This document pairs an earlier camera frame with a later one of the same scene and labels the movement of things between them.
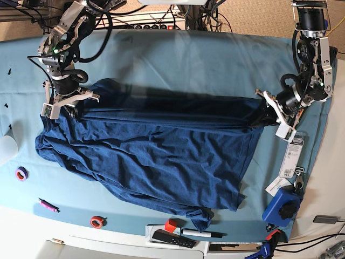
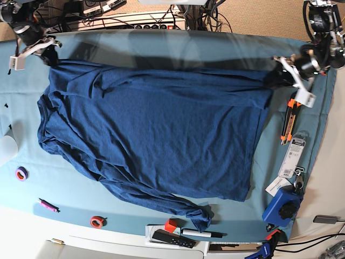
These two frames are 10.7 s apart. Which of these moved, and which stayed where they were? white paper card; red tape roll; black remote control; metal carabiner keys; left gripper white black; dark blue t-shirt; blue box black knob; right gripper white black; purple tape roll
Moved: left gripper white black; right gripper white black; dark blue t-shirt
Stayed: purple tape roll; red tape roll; metal carabiner keys; black remote control; white paper card; blue box black knob
